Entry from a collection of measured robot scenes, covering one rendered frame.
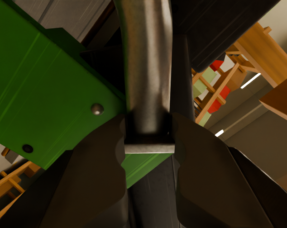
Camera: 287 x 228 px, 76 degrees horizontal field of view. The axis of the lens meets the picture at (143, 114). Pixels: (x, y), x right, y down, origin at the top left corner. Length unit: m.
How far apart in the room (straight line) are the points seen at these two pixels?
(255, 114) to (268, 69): 6.71
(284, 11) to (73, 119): 9.74
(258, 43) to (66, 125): 0.87
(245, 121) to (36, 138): 7.56
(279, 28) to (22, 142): 9.67
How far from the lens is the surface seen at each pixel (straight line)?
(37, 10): 0.54
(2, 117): 0.20
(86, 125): 0.17
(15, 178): 6.08
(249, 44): 0.94
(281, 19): 9.75
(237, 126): 7.67
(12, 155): 0.42
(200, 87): 3.36
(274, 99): 0.69
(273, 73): 0.98
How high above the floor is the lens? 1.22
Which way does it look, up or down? 3 degrees up
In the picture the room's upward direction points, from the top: 135 degrees clockwise
